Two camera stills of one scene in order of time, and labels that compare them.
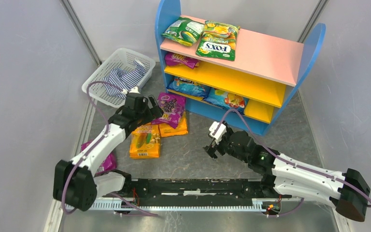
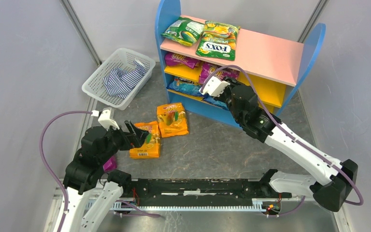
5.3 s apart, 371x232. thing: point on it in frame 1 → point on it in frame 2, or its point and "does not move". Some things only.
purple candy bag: (176, 58) does not move
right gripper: (220, 147) → (229, 95)
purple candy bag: (173, 106) → (207, 69)
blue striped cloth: (124, 79) does not move
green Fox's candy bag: (218, 40) does not move
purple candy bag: (109, 164) does not move
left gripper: (148, 107) → (127, 136)
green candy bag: (185, 31) does not move
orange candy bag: (166, 129) does not move
